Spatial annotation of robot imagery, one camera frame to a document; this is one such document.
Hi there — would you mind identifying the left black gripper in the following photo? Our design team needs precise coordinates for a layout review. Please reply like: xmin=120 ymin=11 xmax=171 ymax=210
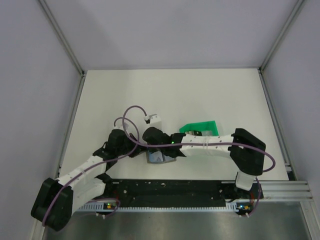
xmin=116 ymin=132 xmax=149 ymax=158

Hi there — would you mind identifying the white credit card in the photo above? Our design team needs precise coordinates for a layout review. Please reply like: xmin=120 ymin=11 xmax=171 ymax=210
xmin=147 ymin=151 xmax=164 ymax=164

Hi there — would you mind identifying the grey card holder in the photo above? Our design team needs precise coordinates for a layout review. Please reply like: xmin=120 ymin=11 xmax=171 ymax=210
xmin=146 ymin=151 xmax=177 ymax=165

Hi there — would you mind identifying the green plastic bin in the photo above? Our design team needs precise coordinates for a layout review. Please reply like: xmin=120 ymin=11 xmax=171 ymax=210
xmin=179 ymin=120 xmax=219 ymax=136

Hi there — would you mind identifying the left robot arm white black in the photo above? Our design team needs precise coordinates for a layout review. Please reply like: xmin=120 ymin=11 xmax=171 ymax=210
xmin=30 ymin=129 xmax=147 ymax=232

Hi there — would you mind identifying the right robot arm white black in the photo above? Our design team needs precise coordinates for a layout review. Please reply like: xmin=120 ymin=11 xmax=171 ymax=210
xmin=142 ymin=127 xmax=266 ymax=198

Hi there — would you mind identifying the stack of white cards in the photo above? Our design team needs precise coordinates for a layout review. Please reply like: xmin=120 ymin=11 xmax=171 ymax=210
xmin=185 ymin=130 xmax=203 ymax=136

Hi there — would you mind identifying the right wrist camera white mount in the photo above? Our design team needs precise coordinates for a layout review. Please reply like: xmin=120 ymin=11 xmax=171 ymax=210
xmin=144 ymin=114 xmax=162 ymax=130

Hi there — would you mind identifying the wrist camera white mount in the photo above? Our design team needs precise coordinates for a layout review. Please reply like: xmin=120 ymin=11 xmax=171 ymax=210
xmin=144 ymin=114 xmax=162 ymax=130
xmin=117 ymin=122 xmax=130 ymax=132

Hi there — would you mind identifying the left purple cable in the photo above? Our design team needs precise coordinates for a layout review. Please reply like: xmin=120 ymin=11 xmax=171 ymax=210
xmin=41 ymin=116 xmax=141 ymax=227

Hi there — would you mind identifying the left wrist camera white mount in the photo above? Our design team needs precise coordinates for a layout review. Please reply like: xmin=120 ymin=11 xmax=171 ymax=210
xmin=117 ymin=122 xmax=130 ymax=132

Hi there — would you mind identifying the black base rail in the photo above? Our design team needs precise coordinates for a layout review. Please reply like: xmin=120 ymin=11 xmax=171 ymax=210
xmin=102 ymin=179 xmax=264 ymax=207

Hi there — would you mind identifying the white slotted cable duct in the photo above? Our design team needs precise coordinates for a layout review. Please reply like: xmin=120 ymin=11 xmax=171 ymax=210
xmin=76 ymin=201 xmax=251 ymax=214

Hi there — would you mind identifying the left aluminium frame post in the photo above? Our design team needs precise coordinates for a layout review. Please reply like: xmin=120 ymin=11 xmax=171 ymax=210
xmin=36 ymin=0 xmax=85 ymax=76

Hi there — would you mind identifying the aluminium frame post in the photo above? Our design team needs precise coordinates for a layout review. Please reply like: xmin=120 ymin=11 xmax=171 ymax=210
xmin=258 ymin=0 xmax=307 ymax=74
xmin=36 ymin=0 xmax=85 ymax=76

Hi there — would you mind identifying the right aluminium frame post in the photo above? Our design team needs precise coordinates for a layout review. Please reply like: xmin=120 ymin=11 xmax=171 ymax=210
xmin=258 ymin=0 xmax=307 ymax=74

